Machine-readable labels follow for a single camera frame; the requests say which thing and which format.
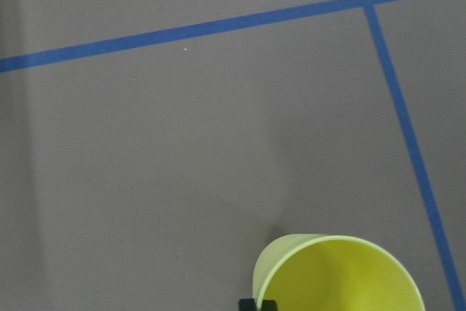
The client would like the yellow plastic cup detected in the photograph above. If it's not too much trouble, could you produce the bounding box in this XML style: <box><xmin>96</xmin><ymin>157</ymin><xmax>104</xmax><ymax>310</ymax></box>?
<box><xmin>252</xmin><ymin>234</ymin><xmax>426</xmax><ymax>310</ymax></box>

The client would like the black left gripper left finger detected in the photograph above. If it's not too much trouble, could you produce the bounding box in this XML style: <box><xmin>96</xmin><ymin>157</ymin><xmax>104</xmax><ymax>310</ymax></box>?
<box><xmin>238</xmin><ymin>298</ymin><xmax>257</xmax><ymax>311</ymax></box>

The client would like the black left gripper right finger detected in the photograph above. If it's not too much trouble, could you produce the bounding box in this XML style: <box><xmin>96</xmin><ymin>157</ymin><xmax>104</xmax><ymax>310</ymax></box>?
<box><xmin>261</xmin><ymin>299</ymin><xmax>277</xmax><ymax>311</ymax></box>

